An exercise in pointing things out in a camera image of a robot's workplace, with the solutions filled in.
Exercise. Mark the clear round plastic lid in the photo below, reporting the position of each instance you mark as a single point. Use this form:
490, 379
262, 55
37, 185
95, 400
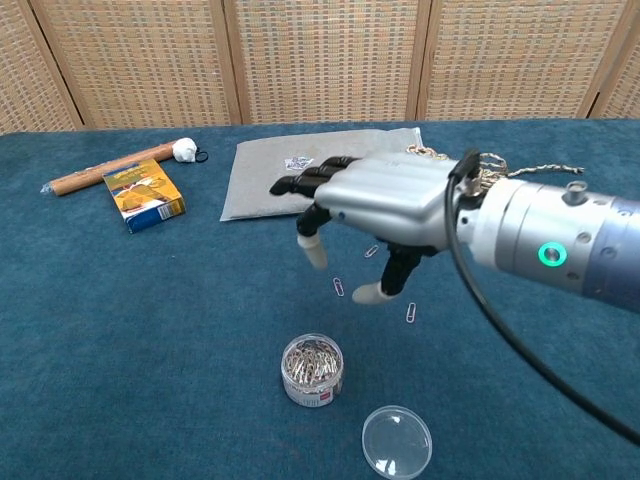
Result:
397, 442

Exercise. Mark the white crumpled ball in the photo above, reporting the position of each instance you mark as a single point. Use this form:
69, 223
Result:
184, 150

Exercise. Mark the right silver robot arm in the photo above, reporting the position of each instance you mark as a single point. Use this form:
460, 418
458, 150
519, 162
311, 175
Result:
550, 235

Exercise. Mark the clear round paperclip container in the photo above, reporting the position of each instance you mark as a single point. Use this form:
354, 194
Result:
312, 370

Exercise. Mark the silver paperclip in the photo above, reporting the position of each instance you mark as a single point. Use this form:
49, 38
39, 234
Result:
371, 251
411, 313
339, 286

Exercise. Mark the woven bamboo folding screen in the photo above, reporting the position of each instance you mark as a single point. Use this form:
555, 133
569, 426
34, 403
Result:
320, 60

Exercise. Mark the grey plastic zip bag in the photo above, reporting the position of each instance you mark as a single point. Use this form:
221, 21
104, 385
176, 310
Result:
260, 180

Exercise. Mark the wooden rod in plastic sleeve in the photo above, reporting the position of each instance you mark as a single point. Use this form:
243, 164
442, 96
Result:
100, 170

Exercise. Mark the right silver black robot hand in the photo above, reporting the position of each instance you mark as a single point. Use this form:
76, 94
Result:
385, 197

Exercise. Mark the yellow card box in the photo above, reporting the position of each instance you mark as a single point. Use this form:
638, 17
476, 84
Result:
145, 197

